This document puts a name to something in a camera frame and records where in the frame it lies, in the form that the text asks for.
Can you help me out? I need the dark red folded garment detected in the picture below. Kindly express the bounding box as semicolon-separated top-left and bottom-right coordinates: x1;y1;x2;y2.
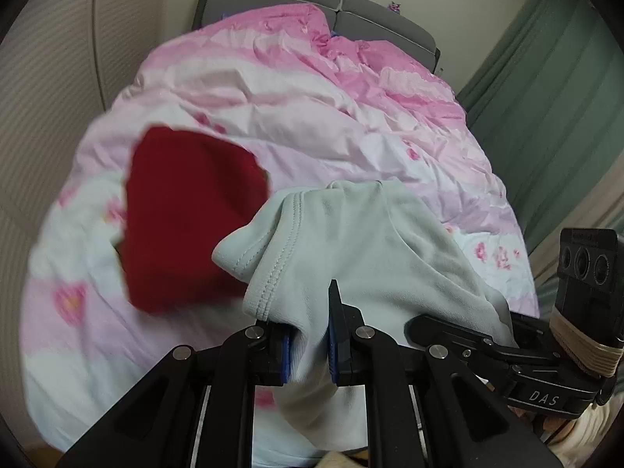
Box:
119;127;269;314

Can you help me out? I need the black camera box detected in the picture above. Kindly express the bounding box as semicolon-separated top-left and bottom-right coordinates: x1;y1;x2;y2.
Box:
548;226;624;378

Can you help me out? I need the person's right hand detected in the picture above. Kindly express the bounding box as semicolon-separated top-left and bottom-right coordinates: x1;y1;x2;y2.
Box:
511;407;575;444

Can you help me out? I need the green curtain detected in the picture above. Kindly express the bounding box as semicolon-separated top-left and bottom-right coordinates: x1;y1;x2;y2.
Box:
455;0;624;313

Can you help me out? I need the light grey small garment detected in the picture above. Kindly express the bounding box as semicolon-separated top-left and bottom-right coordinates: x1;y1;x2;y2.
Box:
213;180;514;467

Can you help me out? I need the grey padded headboard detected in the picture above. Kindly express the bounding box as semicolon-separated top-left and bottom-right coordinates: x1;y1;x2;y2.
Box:
191;0;440;72

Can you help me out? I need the pink floral bed quilt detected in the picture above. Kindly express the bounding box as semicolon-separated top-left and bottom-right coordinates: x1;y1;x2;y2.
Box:
20;4;538;451

